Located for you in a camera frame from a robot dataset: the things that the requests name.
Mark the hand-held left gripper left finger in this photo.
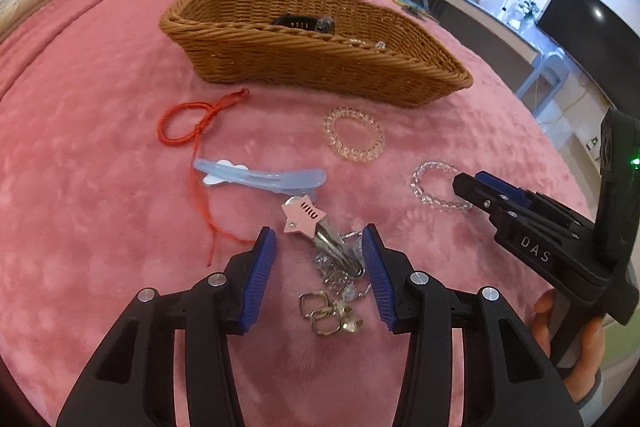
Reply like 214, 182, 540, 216
56, 226, 278, 427

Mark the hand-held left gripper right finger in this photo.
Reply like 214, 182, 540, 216
362, 223, 584, 427

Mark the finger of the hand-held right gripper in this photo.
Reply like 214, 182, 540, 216
475, 171, 596, 229
452, 173, 532, 234

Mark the silver crystal chain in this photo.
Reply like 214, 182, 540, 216
312, 229, 375, 304

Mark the clear bead bracelet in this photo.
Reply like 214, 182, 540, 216
411, 161, 473, 214

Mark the gold metal charm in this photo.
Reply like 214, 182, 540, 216
298, 291, 366, 338

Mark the pink star hair clip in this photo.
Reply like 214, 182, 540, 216
281, 194, 366, 280

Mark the light blue hair clip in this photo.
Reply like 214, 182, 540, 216
192, 157, 329, 198

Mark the clear spiral hair tie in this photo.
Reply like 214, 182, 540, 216
322, 106, 387, 166

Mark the red string bracelet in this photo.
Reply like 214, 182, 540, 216
158, 88, 257, 267

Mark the brown wicker basket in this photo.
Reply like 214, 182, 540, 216
159, 0, 474, 108

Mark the person's right forearm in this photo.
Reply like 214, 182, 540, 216
575, 369, 608, 427

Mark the person's right hand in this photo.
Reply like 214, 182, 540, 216
533, 289, 607, 404

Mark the light blue chair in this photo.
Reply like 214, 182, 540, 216
517, 47, 572, 108

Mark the white desk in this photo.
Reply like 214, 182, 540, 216
405, 0, 566, 72

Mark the black television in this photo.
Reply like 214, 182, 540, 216
535, 0, 640, 108

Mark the pink fleece blanket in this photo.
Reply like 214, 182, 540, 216
0, 0, 608, 427

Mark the potted plant in white vase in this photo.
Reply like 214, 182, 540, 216
517, 0, 544, 28

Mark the yellow book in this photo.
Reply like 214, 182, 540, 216
380, 0, 437, 20

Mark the black hair claw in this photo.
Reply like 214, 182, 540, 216
270, 13, 335, 36

